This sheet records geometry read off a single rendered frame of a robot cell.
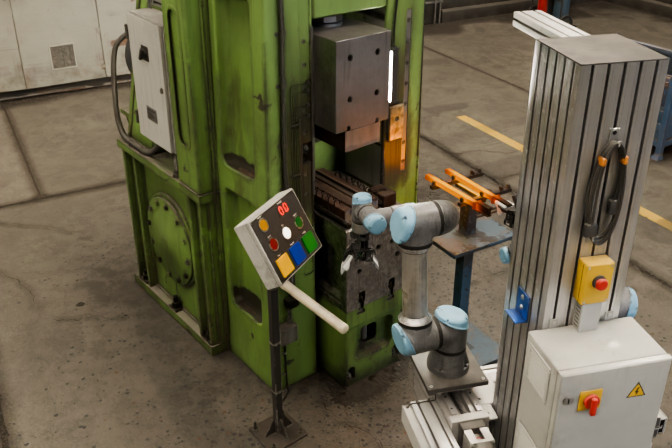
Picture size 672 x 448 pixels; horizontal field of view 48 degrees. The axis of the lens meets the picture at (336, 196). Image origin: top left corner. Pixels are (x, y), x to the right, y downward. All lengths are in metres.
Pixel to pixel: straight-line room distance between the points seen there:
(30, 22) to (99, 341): 4.44
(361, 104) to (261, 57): 0.49
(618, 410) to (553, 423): 0.20
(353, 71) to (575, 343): 1.50
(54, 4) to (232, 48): 4.92
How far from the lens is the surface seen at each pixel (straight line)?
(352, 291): 3.60
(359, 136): 3.33
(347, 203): 3.48
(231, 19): 3.38
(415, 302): 2.55
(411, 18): 3.57
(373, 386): 3.96
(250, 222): 2.91
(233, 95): 3.48
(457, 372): 2.76
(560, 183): 2.13
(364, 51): 3.22
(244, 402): 3.90
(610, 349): 2.33
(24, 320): 4.75
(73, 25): 8.27
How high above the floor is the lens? 2.58
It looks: 27 degrees down
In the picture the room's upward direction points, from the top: straight up
